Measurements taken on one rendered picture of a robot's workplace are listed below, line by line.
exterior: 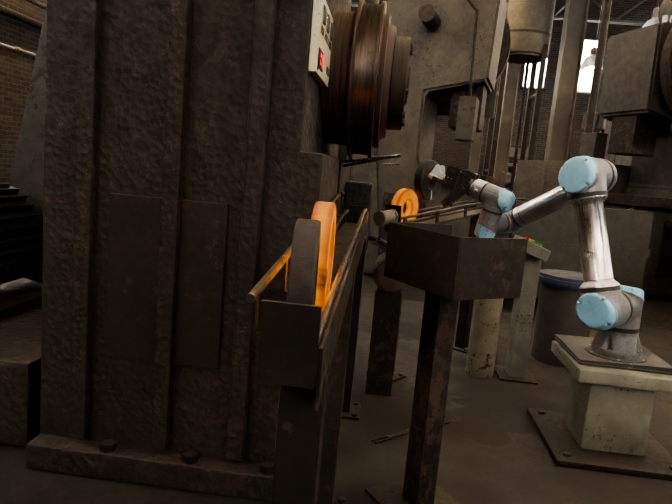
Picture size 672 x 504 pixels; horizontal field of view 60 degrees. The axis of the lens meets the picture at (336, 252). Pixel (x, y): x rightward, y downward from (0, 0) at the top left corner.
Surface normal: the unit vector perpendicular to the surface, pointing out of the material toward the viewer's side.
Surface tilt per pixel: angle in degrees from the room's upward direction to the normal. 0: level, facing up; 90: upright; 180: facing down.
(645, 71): 92
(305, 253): 52
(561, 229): 90
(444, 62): 90
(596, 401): 90
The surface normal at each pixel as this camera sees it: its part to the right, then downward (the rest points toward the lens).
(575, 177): -0.77, -0.09
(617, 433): -0.10, 0.14
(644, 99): -0.97, -0.02
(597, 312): -0.75, 0.18
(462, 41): -0.33, 0.11
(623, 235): 0.17, 0.15
